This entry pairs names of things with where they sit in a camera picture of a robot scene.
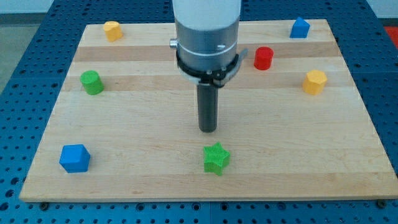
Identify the yellow heart block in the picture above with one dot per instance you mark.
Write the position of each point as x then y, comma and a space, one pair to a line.
112, 30

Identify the yellow hexagon block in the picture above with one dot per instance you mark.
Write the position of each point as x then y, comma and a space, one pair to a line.
314, 82

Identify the green star block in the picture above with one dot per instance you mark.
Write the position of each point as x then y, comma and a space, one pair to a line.
216, 158

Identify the blue pentagon block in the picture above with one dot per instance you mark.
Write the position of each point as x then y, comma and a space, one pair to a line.
300, 29

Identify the blue cube block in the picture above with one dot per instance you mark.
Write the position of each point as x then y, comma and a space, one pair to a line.
75, 158

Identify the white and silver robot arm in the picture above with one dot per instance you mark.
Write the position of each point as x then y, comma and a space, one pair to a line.
207, 32

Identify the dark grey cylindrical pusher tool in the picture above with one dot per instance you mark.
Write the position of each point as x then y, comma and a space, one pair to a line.
207, 101

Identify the wooden board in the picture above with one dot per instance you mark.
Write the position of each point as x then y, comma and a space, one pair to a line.
145, 144

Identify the red cylinder block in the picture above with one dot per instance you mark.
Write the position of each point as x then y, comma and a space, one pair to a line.
263, 58

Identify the green cylinder block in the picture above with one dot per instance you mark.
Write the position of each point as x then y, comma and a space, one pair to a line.
91, 82

